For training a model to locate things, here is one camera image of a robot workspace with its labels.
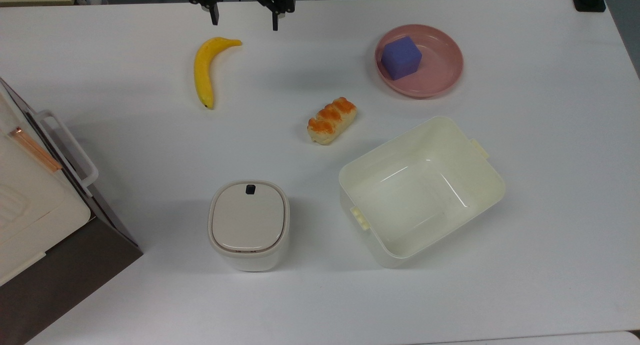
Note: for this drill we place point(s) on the purple foam cube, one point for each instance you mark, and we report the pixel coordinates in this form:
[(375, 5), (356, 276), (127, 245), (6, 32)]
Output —
[(401, 59)]

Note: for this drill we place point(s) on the yellow banana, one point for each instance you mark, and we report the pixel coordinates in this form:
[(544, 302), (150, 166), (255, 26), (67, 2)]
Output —
[(204, 72)]

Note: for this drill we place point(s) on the orange glazed bread roll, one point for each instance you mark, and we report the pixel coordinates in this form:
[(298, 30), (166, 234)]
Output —
[(331, 121)]

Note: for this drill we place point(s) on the small cream trash can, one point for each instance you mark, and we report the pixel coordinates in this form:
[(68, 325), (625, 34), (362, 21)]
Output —
[(249, 220)]

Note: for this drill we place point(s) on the pink plate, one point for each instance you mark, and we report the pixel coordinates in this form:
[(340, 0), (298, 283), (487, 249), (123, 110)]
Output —
[(440, 72)]

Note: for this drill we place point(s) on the orange box latch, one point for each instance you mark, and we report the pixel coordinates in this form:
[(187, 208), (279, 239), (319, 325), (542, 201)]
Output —
[(35, 149)]

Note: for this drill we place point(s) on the cream plastic bin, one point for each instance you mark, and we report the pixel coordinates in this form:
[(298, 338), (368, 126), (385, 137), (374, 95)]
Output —
[(425, 195)]

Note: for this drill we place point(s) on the dark brown drawer cabinet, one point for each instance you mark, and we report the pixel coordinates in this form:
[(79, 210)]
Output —
[(65, 280)]

